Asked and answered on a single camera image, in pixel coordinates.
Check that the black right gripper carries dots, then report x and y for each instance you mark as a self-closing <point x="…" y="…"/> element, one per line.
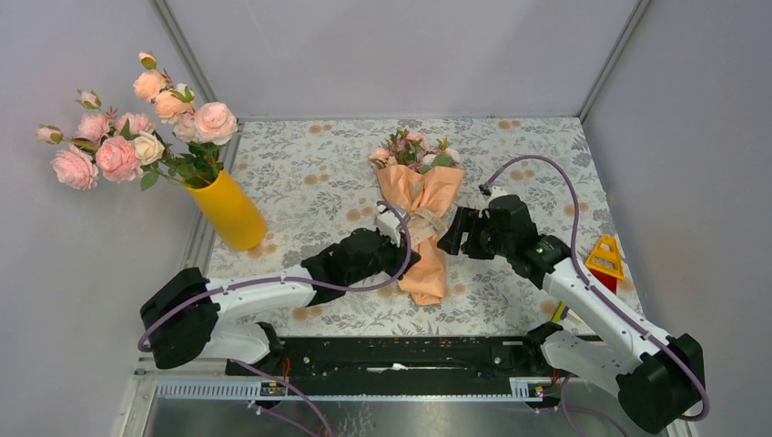
<point x="470" y="220"/>

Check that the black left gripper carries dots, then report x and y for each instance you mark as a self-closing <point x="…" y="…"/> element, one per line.
<point x="398" y="253"/>

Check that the cream printed ribbon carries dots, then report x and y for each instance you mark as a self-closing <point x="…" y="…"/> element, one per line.
<point x="423" y="224"/>

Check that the orange paper bouquet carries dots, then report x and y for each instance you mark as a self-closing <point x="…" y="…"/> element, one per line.
<point x="413" y="172"/>

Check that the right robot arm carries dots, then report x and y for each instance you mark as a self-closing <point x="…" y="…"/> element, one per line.
<point x="655" y="376"/>

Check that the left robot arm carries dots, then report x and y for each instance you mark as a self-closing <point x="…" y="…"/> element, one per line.
<point x="193" y="317"/>

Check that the yellow vase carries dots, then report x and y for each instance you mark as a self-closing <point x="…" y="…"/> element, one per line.
<point x="230" y="212"/>

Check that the pink rose bunch in vase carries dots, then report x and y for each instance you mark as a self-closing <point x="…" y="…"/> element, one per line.
<point x="180" y="142"/>

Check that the floral patterned table mat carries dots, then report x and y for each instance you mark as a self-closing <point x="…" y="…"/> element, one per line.
<point x="314" y="184"/>

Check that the yellow triangular plastic toy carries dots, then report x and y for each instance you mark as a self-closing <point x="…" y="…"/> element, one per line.
<point x="605" y="262"/>

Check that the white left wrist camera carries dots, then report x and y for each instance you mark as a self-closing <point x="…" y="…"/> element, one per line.
<point x="389" y="221"/>

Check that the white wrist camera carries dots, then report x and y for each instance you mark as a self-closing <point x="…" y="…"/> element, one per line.
<point x="389" y="221"/>
<point x="491" y="193"/>

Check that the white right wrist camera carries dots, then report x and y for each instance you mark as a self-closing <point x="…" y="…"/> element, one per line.
<point x="491" y="193"/>

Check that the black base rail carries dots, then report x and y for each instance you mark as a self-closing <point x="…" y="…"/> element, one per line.
<point x="398" y="362"/>

